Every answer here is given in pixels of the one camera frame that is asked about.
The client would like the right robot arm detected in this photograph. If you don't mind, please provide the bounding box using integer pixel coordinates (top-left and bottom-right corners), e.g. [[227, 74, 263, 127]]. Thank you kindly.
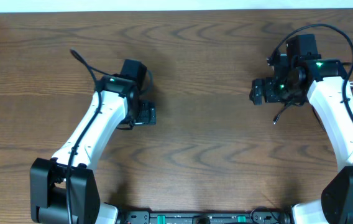
[[249, 34, 353, 223]]

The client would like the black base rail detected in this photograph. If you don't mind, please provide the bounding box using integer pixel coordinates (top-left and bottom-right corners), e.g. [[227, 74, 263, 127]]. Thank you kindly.
[[116, 207, 293, 224]]

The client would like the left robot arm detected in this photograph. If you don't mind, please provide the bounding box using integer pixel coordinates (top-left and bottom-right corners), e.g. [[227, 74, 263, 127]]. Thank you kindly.
[[30, 59, 156, 224]]

